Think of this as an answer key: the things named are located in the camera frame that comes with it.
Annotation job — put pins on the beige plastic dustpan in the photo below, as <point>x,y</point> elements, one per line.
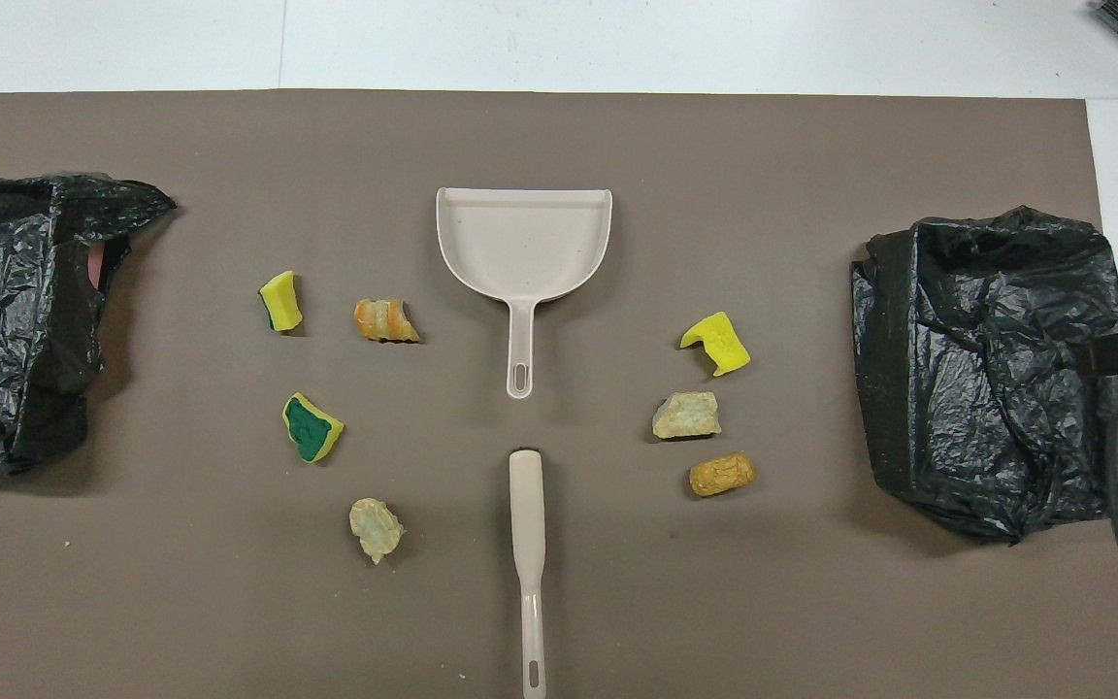
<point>520,243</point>

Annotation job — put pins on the orange striped croissant piece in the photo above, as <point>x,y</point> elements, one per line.
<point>384,320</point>

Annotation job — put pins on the pink plastic bin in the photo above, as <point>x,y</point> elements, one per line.
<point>96,267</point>

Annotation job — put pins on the pale beige bread chunk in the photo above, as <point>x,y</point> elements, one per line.
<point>686,416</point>

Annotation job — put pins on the large yellow green sponge piece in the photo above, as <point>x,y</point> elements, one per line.
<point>312,427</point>

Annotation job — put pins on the small yellow green sponge piece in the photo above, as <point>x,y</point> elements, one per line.
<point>282,303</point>

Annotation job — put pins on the golden brown bread roll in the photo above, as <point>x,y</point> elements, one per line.
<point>720,476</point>

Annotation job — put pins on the plain yellow sponge piece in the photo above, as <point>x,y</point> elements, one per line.
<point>722,345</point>

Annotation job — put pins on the beige hand brush black bristles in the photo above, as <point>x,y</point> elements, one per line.
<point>527,505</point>

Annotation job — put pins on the brown paper table mat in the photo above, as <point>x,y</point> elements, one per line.
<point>559,136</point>

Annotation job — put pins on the pale ridged bread piece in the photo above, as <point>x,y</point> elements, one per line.
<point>375,526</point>

